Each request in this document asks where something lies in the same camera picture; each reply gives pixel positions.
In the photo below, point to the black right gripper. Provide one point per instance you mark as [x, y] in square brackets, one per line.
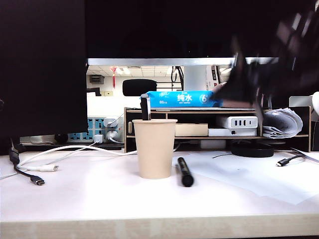
[274, 77]

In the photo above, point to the black marker with label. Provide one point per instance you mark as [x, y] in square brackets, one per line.
[185, 171]

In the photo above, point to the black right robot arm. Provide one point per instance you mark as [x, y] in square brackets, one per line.
[299, 37]

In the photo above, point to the black marker grey cap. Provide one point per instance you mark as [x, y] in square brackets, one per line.
[145, 107]

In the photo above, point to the beige paper cup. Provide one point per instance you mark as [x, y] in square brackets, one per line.
[154, 149]

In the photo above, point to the white multiport charger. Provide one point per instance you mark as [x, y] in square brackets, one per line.
[240, 122]

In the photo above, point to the flat white box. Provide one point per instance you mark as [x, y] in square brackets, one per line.
[231, 132]

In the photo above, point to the rolled stack of papers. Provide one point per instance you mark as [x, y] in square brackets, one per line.
[282, 123]

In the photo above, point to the silver metal stand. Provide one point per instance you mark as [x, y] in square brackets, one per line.
[300, 100]

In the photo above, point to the black round base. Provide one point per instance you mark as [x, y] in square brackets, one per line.
[251, 150]

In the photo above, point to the small white box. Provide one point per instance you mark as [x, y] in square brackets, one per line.
[213, 144]

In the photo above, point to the wooden desk organizer shelf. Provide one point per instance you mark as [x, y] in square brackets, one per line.
[189, 112]

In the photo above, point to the blue wet wipes pack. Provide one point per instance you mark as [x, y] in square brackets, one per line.
[183, 99]

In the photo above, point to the beige cardboard box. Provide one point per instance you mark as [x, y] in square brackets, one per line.
[191, 130]

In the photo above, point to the white rounded object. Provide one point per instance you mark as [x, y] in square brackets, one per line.
[316, 103]

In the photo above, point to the paper sheet with dark edge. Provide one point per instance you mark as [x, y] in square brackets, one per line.
[307, 155]

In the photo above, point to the black chair headrest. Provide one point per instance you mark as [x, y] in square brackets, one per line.
[138, 87]

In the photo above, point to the large silver-edged monitor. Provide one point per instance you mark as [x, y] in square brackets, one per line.
[159, 30]

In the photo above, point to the red hanging knot ornament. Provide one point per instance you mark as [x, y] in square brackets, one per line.
[114, 77]

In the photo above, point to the white round power plug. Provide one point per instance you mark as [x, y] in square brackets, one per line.
[111, 133]

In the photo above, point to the small white plug adapter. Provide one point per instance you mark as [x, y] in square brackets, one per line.
[99, 138]

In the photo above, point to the blue and white power strip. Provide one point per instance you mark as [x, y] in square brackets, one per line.
[93, 125]

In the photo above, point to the black round knob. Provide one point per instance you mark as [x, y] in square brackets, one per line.
[61, 137]

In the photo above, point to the dark screen panel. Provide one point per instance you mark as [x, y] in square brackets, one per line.
[42, 74]

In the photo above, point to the grey wall box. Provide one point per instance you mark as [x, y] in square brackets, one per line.
[96, 79]

